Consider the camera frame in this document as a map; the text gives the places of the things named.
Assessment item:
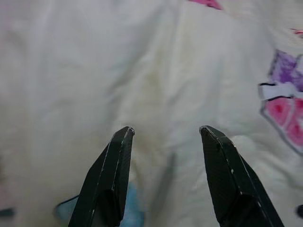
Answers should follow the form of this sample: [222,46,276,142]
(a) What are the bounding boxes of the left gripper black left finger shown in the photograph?
[68,126,135,227]

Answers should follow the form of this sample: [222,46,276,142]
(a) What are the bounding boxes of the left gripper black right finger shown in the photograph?
[200,125,285,227]

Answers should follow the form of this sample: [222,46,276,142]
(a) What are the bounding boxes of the cream cartoon print duvet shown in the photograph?
[0,0,303,227]

